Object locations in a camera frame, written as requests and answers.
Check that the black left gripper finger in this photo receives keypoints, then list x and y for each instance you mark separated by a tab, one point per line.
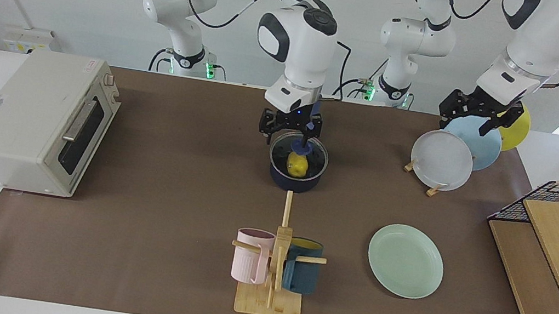
490	125
446	119

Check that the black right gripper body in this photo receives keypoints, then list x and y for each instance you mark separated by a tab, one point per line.
293	120

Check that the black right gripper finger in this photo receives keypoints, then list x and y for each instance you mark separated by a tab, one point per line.
265	134
307	138

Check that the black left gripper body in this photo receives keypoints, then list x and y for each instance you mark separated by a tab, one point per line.
481	103

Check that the glass lid with blue knob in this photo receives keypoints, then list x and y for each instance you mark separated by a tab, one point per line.
318	160

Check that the yellow lemon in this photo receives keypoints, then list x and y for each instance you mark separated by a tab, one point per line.
297	166

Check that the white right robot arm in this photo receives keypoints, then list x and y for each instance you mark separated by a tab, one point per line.
302	38

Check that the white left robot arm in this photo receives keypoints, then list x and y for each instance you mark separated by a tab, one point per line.
558	32

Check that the light blue plate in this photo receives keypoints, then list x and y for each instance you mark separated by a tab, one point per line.
484	151

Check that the yellow plate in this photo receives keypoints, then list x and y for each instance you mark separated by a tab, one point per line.
518	132

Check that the grey plate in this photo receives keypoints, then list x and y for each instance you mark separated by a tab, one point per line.
442	162

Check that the dark blue pot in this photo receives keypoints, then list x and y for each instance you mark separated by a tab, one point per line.
295	184

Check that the wooden plate rack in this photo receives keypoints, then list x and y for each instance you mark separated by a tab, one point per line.
435	190

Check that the green plate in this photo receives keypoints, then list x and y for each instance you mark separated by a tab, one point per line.
405	261

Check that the pink ribbed mug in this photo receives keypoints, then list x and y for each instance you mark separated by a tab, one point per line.
249	258

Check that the dark teal mug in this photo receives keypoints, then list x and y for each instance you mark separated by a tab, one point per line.
303	277

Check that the brown table mat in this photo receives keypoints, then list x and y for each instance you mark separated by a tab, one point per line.
176	252

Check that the wooden mug tree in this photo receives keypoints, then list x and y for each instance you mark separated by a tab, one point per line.
268	305

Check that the beige toaster oven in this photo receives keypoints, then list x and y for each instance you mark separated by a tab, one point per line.
23	130

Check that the white wall socket box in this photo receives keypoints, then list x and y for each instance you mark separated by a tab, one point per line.
25	39

